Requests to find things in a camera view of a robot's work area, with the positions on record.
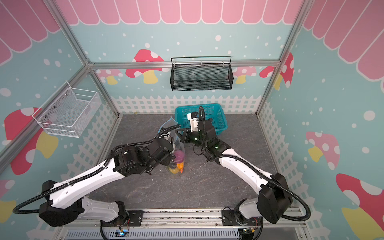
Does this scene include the purple onion toy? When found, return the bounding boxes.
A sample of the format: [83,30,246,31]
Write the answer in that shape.
[174,150,185,164]

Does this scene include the clear zip top bag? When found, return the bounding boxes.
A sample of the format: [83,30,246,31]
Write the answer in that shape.
[163,129,186,168]

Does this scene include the teal plastic basket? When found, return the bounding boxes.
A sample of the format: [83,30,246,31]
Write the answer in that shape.
[175,104,228,136]

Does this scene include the orange carrot toy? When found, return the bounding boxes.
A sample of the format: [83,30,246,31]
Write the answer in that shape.
[177,162,184,173]

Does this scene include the yellow potato toy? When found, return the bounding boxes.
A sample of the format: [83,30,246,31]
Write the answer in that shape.
[168,167,180,174]

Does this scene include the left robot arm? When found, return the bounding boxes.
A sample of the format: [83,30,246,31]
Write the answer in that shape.
[13,137,174,227]

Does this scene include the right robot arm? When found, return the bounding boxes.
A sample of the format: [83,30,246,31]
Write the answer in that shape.
[176,107,312,225]

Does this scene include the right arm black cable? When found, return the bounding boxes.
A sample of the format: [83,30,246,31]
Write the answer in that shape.
[197,105,312,222]

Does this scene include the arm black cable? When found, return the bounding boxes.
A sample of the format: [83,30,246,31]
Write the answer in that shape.
[197,105,312,222]
[12,124,181,215]

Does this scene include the black mesh wall basket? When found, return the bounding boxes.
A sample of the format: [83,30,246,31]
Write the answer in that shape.
[170,56,234,92]

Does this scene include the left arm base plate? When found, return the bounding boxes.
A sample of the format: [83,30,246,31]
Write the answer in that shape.
[102,210,144,227]

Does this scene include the aluminium front rail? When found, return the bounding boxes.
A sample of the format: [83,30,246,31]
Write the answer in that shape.
[59,207,306,232]

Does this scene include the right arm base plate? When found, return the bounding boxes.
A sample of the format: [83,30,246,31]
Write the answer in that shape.
[221,208,263,226]

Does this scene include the white wire wall basket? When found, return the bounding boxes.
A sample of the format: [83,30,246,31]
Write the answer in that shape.
[32,83,102,138]

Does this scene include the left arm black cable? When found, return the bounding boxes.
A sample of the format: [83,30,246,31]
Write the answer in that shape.
[12,124,181,215]

